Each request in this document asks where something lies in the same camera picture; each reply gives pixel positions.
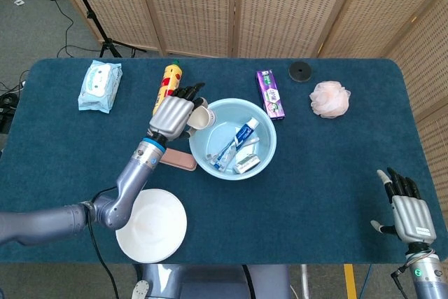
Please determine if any white toothbrush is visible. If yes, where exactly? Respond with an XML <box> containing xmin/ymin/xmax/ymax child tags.
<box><xmin>205</xmin><ymin>137</ymin><xmax>260</xmax><ymax>160</ymax></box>

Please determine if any dark blue table mat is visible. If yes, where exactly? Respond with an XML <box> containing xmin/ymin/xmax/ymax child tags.
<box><xmin>0</xmin><ymin>57</ymin><xmax>448</xmax><ymax>265</ymax></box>

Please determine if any black tripod stand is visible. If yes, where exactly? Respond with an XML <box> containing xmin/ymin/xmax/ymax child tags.
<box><xmin>61</xmin><ymin>0</ymin><xmax>148</xmax><ymax>59</ymax></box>

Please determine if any woven wooden folding screen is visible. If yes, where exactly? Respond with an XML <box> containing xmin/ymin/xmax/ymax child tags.
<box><xmin>48</xmin><ymin>0</ymin><xmax>448</xmax><ymax>279</ymax></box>

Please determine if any light blue wet wipes pack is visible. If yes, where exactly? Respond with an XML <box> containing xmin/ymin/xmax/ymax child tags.
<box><xmin>77</xmin><ymin>60</ymin><xmax>124</xmax><ymax>115</ymax></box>

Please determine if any white paper plate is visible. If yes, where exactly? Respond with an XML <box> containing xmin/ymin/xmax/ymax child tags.
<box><xmin>115</xmin><ymin>188</ymin><xmax>188</xmax><ymax>264</ymax></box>

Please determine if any yellow bottle with red label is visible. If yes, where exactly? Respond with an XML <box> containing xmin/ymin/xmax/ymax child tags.
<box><xmin>152</xmin><ymin>60</ymin><xmax>185</xmax><ymax>116</ymax></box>

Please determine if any purple toothpaste box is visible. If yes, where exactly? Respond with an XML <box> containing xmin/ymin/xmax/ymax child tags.
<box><xmin>255</xmin><ymin>69</ymin><xmax>286</xmax><ymax>121</ymax></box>

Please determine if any black round disc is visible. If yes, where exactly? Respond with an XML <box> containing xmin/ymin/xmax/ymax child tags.
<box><xmin>288</xmin><ymin>61</ymin><xmax>313</xmax><ymax>84</ymax></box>

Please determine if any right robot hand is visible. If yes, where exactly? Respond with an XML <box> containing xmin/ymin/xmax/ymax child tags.
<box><xmin>370</xmin><ymin>167</ymin><xmax>438</xmax><ymax>245</ymax></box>

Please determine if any blue white toothpaste tube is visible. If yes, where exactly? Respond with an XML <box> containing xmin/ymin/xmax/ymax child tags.
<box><xmin>209</xmin><ymin>118</ymin><xmax>260</xmax><ymax>173</ymax></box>

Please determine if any grey-blue robot torso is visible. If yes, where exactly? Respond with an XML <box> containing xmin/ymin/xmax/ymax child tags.
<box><xmin>131</xmin><ymin>263</ymin><xmax>293</xmax><ymax>299</ymax></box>

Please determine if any white table leg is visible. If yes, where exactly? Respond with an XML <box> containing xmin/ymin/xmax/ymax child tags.
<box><xmin>300</xmin><ymin>264</ymin><xmax>312</xmax><ymax>299</ymax></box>

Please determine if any pink toothbrush case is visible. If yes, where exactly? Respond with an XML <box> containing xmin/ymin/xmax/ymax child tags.
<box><xmin>160</xmin><ymin>148</ymin><xmax>198</xmax><ymax>172</ymax></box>

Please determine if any pink mesh bath pouf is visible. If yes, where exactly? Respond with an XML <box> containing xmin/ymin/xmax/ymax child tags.
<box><xmin>309</xmin><ymin>81</ymin><xmax>352</xmax><ymax>119</ymax></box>

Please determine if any white paper cup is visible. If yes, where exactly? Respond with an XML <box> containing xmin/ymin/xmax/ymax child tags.
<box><xmin>186</xmin><ymin>106</ymin><xmax>217</xmax><ymax>131</ymax></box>

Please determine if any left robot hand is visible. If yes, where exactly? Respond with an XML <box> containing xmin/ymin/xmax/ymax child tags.
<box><xmin>148</xmin><ymin>82</ymin><xmax>209</xmax><ymax>141</ymax></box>

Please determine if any black floor cable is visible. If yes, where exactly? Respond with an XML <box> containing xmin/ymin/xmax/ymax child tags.
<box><xmin>54</xmin><ymin>0</ymin><xmax>106</xmax><ymax>58</ymax></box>

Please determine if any light blue plastic basin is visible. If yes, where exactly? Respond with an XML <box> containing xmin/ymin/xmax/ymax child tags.
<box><xmin>188</xmin><ymin>98</ymin><xmax>278</xmax><ymax>181</ymax></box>

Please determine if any green tissue pack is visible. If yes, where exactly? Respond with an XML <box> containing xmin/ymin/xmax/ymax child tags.
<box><xmin>232</xmin><ymin>154</ymin><xmax>262</xmax><ymax>175</ymax></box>

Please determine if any black floor device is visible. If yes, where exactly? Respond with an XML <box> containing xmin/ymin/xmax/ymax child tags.
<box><xmin>0</xmin><ymin>92</ymin><xmax>18</xmax><ymax>134</ymax></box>

